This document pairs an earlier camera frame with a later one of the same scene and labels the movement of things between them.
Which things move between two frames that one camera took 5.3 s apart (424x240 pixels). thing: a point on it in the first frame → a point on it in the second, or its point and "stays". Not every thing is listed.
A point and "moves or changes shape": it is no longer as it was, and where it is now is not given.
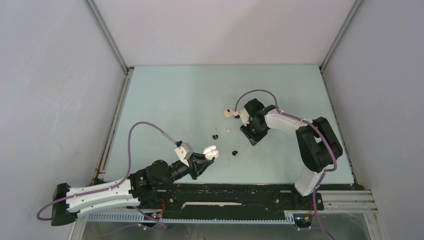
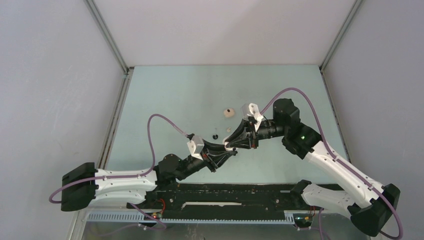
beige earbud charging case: x=228 y=112 stays
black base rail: x=216 y=200 stays
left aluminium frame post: x=127 y=70 stays
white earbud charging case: x=210 y=152 moves or changes shape
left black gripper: x=193 y=168 → x=215 y=155
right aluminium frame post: x=323 y=63 stays
